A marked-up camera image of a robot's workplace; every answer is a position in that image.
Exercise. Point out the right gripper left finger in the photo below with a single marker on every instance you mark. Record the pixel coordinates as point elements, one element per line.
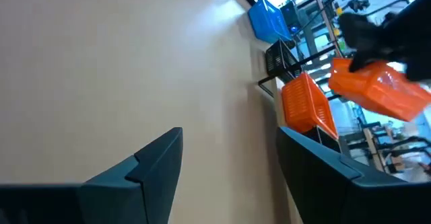
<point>141,190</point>

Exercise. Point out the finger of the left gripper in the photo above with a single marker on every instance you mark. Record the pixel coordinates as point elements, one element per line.
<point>363,35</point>

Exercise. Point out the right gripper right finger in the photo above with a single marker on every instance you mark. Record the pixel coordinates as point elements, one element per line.
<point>330,197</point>

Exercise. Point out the orange plastic basket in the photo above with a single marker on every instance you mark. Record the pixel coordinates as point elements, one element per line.
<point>380,89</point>
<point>303,103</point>

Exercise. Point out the black plastic basket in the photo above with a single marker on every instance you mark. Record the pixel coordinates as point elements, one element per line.
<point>277,61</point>

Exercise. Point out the blue plastic basket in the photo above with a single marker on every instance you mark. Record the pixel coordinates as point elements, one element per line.
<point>267,22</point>

